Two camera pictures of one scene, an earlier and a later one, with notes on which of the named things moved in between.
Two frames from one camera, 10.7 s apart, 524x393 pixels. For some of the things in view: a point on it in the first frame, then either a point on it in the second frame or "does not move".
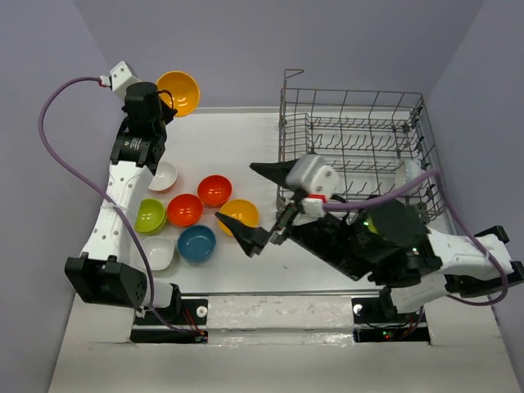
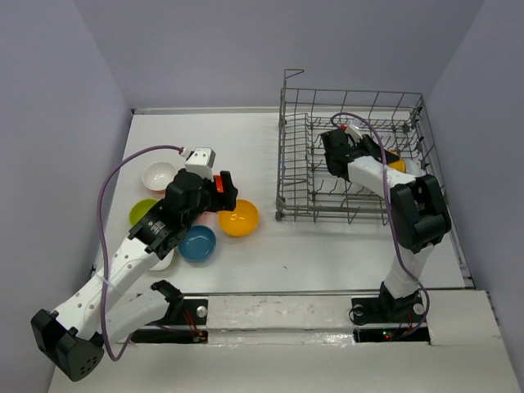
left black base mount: x=160 y=325 does not move
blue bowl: x=196 y=243 does not move
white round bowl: x=408 y=170 does not move
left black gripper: x=168 y=112 → x=225 y=201
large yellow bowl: x=243 y=210 does not move
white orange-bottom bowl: x=164 y=179 does not move
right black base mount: x=375 y=319 does not move
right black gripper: x=250 y=237 → x=371 y=146
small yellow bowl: x=183 y=88 → x=399 y=164
